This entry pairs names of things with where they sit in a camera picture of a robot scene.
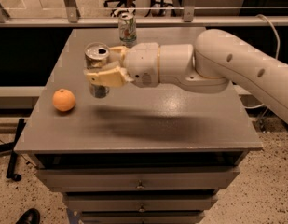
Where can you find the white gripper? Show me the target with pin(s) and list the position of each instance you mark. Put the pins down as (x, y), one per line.
(142, 62)

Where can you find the silver redbull can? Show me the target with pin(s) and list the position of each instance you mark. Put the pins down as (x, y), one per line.
(96, 56)

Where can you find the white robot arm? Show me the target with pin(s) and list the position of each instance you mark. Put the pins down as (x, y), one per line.
(207, 66)

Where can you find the white green soda can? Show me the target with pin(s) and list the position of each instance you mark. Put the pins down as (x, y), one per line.
(127, 29)

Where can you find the orange fruit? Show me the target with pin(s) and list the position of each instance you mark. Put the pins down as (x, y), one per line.
(63, 100)

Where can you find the grey drawer cabinet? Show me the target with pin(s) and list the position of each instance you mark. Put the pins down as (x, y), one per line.
(133, 128)

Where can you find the grey top drawer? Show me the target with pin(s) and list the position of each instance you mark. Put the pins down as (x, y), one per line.
(78, 180)

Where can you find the grey drawer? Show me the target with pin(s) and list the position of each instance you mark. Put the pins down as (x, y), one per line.
(142, 218)
(78, 180)
(141, 202)

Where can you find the black stand leg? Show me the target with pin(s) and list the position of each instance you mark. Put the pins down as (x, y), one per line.
(9, 148)

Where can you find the grey middle drawer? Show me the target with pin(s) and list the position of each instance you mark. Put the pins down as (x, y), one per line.
(141, 202)

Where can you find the grey bottom drawer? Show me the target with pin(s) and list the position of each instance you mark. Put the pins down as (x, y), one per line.
(142, 218)

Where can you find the black shoe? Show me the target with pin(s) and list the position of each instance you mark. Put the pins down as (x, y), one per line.
(31, 216)

